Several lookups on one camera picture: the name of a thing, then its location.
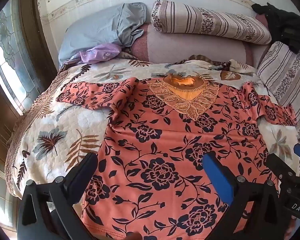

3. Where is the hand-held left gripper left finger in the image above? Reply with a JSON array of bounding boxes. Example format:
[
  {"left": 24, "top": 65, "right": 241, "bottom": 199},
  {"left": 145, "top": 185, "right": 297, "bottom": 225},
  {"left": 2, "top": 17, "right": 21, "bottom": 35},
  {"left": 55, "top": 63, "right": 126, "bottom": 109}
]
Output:
[{"left": 17, "top": 152, "right": 98, "bottom": 240}]

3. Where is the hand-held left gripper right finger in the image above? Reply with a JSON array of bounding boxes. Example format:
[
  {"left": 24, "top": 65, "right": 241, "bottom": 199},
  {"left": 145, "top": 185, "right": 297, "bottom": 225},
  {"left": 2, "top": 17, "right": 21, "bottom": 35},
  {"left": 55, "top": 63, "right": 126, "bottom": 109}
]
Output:
[{"left": 202, "top": 152, "right": 287, "bottom": 240}]

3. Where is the orange floral blouse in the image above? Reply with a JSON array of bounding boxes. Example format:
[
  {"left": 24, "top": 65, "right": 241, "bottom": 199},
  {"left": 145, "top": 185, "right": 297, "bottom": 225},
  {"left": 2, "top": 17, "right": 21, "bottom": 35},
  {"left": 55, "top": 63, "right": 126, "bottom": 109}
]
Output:
[{"left": 56, "top": 76, "right": 297, "bottom": 240}]

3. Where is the leaf-print quilt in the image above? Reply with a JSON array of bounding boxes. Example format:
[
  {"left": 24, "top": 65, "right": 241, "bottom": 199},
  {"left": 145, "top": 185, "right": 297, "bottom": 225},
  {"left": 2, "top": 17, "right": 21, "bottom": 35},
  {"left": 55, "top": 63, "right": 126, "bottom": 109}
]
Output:
[{"left": 4, "top": 59, "right": 300, "bottom": 198}]

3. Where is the striped floral pillow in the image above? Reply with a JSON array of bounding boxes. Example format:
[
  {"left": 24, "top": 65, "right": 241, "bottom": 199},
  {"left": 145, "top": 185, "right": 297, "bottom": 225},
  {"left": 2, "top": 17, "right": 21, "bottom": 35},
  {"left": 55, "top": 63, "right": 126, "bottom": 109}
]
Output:
[
  {"left": 256, "top": 41, "right": 300, "bottom": 146},
  {"left": 150, "top": 0, "right": 272, "bottom": 45}
]

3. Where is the purple floral cloth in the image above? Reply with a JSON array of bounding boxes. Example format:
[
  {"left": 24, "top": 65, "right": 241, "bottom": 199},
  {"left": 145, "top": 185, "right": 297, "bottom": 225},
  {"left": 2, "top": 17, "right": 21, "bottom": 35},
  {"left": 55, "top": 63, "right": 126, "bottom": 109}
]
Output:
[{"left": 79, "top": 43, "right": 123, "bottom": 64}]

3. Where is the black garment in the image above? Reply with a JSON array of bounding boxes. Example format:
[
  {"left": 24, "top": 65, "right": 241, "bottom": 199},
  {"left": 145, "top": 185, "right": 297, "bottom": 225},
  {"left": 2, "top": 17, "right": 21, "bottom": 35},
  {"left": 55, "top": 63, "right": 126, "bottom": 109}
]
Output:
[{"left": 251, "top": 2, "right": 300, "bottom": 54}]

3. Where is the pink bolster cushion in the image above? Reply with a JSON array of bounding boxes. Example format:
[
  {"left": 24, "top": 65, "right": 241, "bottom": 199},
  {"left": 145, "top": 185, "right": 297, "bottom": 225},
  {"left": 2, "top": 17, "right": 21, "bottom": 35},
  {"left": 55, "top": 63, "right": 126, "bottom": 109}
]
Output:
[{"left": 130, "top": 22, "right": 271, "bottom": 64}]

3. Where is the stained glass window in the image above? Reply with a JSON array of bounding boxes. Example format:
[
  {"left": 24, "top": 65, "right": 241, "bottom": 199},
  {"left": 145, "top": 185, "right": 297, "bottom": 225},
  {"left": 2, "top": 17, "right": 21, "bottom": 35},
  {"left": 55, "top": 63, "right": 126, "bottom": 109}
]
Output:
[{"left": 0, "top": 0, "right": 44, "bottom": 116}]

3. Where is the grey-blue pillow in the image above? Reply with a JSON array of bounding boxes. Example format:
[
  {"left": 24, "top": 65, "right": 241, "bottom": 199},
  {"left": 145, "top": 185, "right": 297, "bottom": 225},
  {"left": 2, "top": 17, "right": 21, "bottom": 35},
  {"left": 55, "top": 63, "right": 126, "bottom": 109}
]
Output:
[{"left": 58, "top": 2, "right": 147, "bottom": 68}]

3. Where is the brown wooden window frame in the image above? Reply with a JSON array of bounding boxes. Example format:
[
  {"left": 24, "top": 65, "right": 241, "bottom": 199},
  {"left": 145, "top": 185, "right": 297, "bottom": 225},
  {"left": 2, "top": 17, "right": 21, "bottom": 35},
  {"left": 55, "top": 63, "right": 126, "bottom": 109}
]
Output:
[{"left": 0, "top": 0, "right": 61, "bottom": 160}]

